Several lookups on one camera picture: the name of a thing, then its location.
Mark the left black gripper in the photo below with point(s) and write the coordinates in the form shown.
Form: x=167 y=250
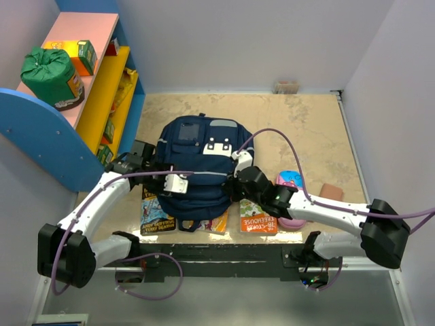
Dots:
x=158 y=189

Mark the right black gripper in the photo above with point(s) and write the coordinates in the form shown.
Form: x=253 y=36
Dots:
x=230 y=188

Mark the navy blue school backpack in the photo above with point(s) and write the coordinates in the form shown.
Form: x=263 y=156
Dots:
x=204 y=146

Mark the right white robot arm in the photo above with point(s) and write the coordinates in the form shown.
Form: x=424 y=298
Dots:
x=371 y=230

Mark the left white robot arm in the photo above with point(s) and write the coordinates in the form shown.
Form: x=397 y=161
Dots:
x=65 y=251

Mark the yellow snack bag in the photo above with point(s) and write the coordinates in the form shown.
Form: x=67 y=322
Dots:
x=124 y=87

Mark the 169-storey treehouse book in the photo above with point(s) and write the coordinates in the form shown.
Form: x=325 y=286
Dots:
x=153 y=219

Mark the orange 78-storey treehouse book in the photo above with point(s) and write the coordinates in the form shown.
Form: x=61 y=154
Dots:
x=254 y=220

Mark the pink pencil case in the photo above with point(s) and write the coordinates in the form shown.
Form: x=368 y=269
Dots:
x=292 y=178

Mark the Roald Dahl Charlie book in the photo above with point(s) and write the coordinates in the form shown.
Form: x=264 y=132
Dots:
x=215 y=226

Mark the green box on lower shelf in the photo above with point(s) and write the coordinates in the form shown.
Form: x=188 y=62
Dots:
x=108 y=133

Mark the brown leather wallet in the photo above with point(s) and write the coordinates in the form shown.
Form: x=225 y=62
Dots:
x=331 y=192

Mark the blue pink yellow shelf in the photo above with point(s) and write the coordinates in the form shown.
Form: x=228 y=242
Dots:
x=61 y=133

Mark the small box on yellow shelf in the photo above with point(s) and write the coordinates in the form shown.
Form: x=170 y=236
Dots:
x=113 y=47

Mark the yellow green carton box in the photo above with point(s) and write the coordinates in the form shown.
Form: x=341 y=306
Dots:
x=81 y=53

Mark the green wrapped round package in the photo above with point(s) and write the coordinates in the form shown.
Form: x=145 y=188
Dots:
x=52 y=78

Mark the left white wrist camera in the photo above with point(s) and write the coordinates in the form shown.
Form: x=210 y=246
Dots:
x=176 y=181

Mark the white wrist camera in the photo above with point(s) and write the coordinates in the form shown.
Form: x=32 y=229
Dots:
x=176 y=181
x=242 y=159

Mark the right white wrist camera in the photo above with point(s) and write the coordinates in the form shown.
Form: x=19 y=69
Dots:
x=242 y=159

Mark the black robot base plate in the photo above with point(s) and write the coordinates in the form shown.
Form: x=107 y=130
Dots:
x=227 y=261

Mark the small box at back wall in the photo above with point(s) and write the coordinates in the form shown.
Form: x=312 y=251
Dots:
x=286 y=87

